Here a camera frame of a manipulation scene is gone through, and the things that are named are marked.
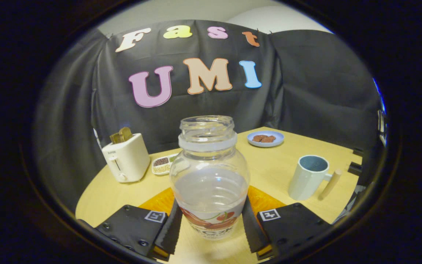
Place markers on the white toaster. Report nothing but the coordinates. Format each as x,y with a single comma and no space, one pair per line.
128,159

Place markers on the blue plate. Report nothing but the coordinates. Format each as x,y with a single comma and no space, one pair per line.
266,144

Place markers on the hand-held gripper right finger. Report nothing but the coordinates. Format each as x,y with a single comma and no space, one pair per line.
251,229

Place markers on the white divided dish with grains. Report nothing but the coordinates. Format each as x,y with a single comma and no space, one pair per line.
160,165

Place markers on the clear juice bottle red label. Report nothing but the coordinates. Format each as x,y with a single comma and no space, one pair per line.
211,183

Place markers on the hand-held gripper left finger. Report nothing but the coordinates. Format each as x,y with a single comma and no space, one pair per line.
169,231

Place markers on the brown toast slice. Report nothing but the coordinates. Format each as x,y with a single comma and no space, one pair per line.
123,135

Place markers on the brown cookie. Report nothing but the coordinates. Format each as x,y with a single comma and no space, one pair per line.
270,139
258,138

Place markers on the wooden table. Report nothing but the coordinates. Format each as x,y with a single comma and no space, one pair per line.
269,168

